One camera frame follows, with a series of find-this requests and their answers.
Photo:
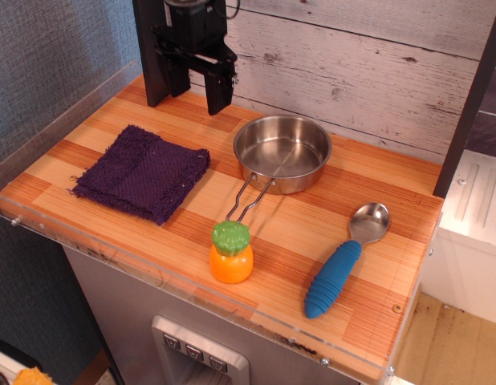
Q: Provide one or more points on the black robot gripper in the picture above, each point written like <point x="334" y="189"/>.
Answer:
<point x="193" y="39"/>

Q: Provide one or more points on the purple cloth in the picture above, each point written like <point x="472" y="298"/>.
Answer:
<point x="143" y="175"/>

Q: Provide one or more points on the orange toy carrot green top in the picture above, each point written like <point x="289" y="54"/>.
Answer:
<point x="231" y="258"/>

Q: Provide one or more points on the clear acrylic table guard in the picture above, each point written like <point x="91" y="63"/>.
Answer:
<point x="57" y="119"/>

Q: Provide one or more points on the grey toy fridge cabinet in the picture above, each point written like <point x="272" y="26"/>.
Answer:
<point x="124" y="306"/>

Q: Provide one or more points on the silver dispenser button panel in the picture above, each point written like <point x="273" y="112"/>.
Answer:
<point x="190" y="358"/>

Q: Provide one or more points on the white toy sink unit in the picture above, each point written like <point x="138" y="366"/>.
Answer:
<point x="460" y="268"/>

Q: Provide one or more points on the orange textured toy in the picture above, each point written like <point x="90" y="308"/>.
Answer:
<point x="32" y="376"/>

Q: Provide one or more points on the silver pan with wire handle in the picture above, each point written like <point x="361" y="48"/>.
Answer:
<point x="280" y="155"/>

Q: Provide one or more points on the spoon with blue handle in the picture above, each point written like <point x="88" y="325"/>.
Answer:
<point x="368" y="224"/>

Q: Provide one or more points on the dark right vertical post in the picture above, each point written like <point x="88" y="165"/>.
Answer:
<point x="468" y="115"/>

